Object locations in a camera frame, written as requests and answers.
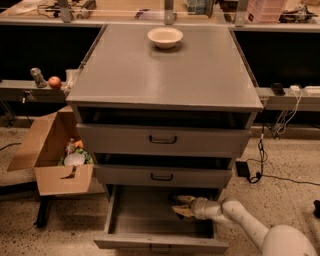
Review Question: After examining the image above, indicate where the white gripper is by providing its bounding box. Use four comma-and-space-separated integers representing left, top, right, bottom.
172, 195, 222, 220

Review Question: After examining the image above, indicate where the dark chocolate rxbar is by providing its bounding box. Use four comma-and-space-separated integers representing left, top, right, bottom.
167, 192, 185, 220

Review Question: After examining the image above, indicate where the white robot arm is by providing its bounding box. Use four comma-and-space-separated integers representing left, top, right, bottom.
169, 195, 318, 256

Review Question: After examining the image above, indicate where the grey bottom drawer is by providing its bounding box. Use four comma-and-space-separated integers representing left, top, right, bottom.
94, 185, 228, 254

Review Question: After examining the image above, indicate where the grey drawer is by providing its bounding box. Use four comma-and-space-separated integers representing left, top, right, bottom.
94, 165, 232, 188
77, 124, 251, 158
94, 185, 228, 254

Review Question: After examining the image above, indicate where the grey middle drawer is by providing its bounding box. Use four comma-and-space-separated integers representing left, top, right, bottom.
94, 165, 232, 188

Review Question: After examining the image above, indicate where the grey top drawer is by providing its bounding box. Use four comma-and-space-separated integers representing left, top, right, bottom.
77, 124, 251, 158

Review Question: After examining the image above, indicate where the grey drawer cabinet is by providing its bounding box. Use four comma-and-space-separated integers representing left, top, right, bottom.
65, 23, 264, 204

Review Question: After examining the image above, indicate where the black power adapter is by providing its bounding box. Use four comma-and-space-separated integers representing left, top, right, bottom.
236, 161, 250, 178

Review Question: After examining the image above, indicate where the white bowl in box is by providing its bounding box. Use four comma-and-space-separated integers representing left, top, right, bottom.
64, 153, 85, 166

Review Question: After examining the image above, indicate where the orange fruit in box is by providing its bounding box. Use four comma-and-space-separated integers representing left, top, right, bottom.
74, 140, 84, 149

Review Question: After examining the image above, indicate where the small black device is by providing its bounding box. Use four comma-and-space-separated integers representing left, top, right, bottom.
270, 83, 285, 96

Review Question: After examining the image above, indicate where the brown cardboard box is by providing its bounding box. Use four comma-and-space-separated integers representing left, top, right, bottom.
8, 107, 104, 196

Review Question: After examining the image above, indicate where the white power strip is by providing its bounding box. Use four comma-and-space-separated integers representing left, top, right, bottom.
290, 85, 320, 96

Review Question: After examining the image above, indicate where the white ceramic bowl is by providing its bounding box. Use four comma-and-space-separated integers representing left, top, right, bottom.
147, 27, 183, 49

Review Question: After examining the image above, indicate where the red apple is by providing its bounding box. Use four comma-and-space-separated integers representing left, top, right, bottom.
48, 76, 62, 89

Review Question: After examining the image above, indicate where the pink plastic crate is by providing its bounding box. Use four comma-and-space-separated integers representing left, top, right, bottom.
247, 0, 286, 23

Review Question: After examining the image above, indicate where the black floor cable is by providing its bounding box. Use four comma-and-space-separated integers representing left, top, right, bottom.
246, 123, 320, 188

